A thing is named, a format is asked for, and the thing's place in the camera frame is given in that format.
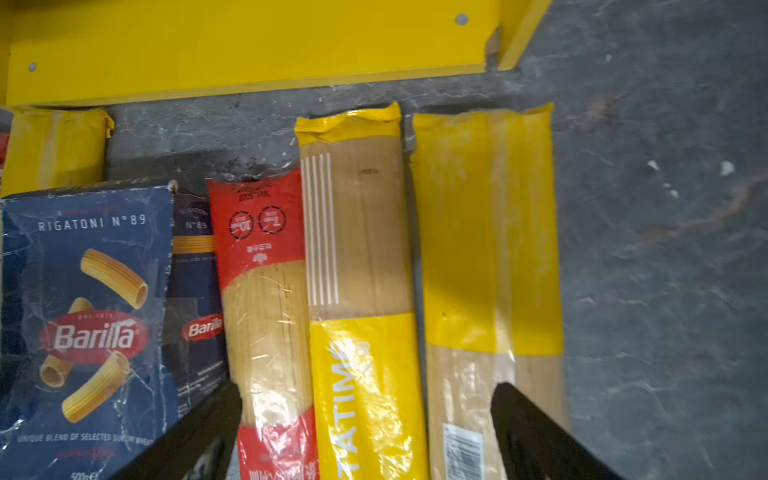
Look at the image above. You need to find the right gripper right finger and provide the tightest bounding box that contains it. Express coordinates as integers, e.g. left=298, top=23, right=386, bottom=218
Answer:
left=490, top=383, right=622, bottom=480

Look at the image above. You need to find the blue Barilla rigatoni box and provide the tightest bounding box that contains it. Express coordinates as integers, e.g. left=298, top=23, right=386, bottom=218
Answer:
left=1, top=181, right=229, bottom=479

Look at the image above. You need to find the yellow shelf unit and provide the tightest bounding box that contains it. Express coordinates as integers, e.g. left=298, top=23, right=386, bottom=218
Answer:
left=1, top=1, right=548, bottom=107

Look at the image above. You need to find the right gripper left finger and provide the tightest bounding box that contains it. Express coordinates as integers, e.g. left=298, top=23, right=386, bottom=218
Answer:
left=113, top=380, right=242, bottom=480

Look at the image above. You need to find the red spaghetti bag centre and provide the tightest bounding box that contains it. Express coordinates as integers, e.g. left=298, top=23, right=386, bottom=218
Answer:
left=208, top=169, right=320, bottom=479

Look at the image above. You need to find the yellow Pastatime spaghetti bag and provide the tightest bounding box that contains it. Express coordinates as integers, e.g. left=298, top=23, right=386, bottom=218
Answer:
left=295, top=104, right=429, bottom=479

